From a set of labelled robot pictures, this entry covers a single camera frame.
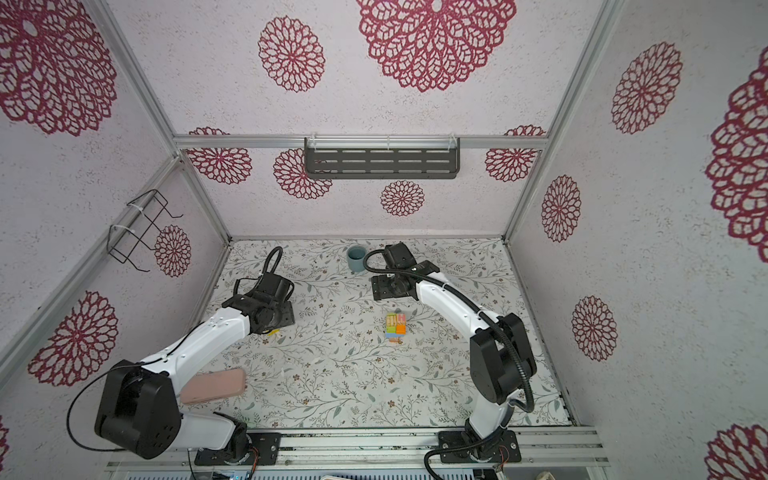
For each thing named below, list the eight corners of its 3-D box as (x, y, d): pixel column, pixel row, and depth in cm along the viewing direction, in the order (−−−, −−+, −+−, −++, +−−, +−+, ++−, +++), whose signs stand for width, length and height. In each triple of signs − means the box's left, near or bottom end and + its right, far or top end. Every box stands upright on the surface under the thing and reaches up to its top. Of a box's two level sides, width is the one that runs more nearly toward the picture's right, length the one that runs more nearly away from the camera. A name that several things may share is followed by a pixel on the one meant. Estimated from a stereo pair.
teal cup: (347, 272, 112) (345, 261, 108) (348, 256, 118) (347, 245, 113) (365, 272, 112) (364, 261, 108) (366, 256, 118) (365, 245, 113)
